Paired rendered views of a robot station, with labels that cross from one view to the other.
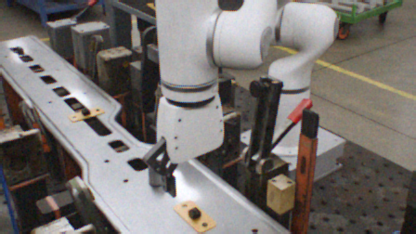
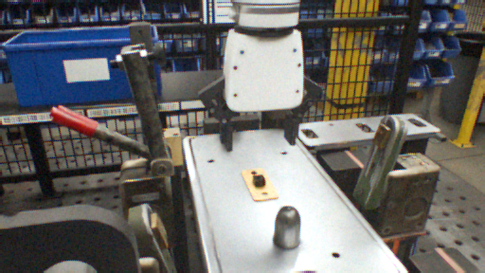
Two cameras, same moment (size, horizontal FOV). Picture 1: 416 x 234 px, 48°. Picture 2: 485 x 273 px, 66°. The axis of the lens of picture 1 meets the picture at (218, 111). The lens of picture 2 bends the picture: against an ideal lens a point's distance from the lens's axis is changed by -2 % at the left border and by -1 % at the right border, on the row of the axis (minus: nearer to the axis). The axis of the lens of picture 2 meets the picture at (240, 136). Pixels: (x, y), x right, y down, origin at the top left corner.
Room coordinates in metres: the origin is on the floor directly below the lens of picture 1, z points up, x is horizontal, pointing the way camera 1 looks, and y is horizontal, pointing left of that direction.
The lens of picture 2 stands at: (1.08, 0.21, 1.31)
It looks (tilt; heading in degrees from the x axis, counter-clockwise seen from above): 26 degrees down; 204
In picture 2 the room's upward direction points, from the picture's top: straight up
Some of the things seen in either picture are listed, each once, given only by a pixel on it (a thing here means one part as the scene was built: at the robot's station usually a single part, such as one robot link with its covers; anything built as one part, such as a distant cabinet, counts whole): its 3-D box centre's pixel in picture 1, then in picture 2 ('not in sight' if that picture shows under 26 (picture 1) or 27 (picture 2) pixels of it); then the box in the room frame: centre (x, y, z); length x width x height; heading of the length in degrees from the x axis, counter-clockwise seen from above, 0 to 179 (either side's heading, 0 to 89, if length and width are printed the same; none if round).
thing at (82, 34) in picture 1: (98, 88); not in sight; (1.36, 0.39, 0.90); 0.13 x 0.10 x 0.41; 127
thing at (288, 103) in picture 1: (288, 113); not in sight; (1.23, -0.21, 0.88); 0.19 x 0.19 x 0.18
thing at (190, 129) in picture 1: (191, 121); (262, 63); (0.63, 0.04, 1.19); 0.10 x 0.07 x 0.11; 127
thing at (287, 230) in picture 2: (156, 174); (287, 228); (0.73, 0.12, 1.02); 0.03 x 0.03 x 0.07
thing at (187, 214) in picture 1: (194, 214); (259, 181); (0.63, 0.04, 1.01); 0.08 x 0.04 x 0.01; 37
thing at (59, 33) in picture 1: (69, 71); not in sight; (1.57, 0.54, 0.88); 0.11 x 0.10 x 0.36; 127
